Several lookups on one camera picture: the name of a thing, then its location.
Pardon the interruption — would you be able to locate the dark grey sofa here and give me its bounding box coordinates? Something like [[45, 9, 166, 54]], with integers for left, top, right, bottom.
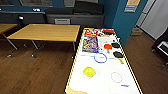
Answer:
[[44, 0, 106, 28]]

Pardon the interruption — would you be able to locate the colourful game box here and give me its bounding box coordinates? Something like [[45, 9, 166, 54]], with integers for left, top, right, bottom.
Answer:
[[81, 36, 101, 54]]

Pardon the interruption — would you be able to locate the yellow wooden table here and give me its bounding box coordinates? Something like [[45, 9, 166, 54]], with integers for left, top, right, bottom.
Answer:
[[0, 23, 19, 51], [6, 23, 82, 59]]

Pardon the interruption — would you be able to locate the yellow wall notice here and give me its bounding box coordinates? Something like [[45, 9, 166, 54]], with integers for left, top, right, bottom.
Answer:
[[124, 0, 141, 13]]

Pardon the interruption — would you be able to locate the small yellow bowl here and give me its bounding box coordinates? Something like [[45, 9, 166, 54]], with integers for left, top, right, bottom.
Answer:
[[82, 66, 97, 79]]

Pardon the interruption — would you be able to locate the red black striker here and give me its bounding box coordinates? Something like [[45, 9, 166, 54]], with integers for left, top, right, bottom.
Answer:
[[102, 29, 116, 35]]

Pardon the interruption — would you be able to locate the interior glass window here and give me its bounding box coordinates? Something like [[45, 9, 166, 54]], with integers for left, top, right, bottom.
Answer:
[[19, 0, 54, 8]]

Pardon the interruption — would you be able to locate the brown cardboard box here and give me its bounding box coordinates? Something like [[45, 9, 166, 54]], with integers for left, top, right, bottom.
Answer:
[[130, 27, 143, 37]]

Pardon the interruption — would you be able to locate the black paddle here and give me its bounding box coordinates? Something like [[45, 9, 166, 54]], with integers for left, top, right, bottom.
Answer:
[[111, 42, 121, 49], [112, 50, 125, 65]]

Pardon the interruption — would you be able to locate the yellow air hockey table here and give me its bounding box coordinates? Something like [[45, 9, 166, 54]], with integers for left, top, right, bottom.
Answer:
[[64, 26, 144, 94]]

